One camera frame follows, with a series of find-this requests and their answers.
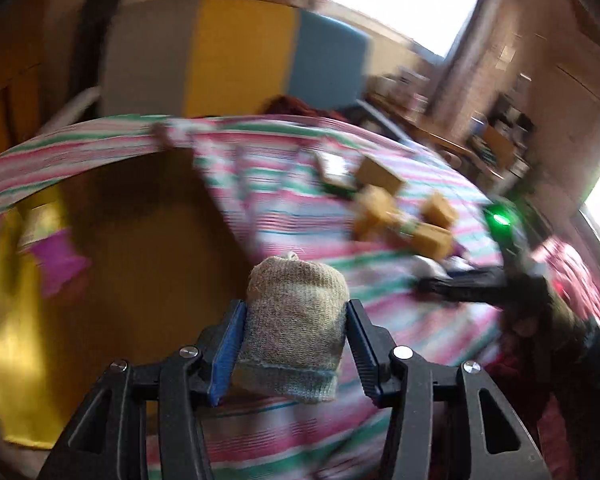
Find wooden desk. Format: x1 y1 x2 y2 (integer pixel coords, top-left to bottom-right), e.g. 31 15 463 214
367 72 486 166

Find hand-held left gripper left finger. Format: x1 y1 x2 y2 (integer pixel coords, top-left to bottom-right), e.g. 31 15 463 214
37 299 248 480

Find grey yellow blue padded sofa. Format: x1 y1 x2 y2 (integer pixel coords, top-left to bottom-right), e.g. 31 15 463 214
72 0 373 118

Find white plastic-wrapped bundle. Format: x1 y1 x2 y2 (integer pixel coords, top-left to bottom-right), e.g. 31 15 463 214
412 255 473 278

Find pink green striped blanket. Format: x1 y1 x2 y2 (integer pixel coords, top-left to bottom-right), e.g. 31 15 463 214
0 115 511 480

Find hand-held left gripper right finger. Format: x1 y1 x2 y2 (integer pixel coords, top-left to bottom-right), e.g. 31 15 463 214
347 299 553 480

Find red cloth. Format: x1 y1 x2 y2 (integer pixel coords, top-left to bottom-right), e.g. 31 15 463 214
495 237 600 480

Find red-brown cloth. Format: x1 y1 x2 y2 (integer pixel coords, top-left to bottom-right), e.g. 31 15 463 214
260 94 348 121

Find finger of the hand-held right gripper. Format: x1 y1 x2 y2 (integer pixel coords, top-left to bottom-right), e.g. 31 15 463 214
417 266 512 307

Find yellow sponge block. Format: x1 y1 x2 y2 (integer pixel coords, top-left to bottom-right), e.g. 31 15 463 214
355 156 406 196

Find grey knitted sock bundle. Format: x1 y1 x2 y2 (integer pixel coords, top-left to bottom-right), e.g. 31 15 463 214
231 251 350 405

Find purple packet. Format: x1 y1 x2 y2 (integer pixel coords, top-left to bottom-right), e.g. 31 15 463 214
30 230 92 297

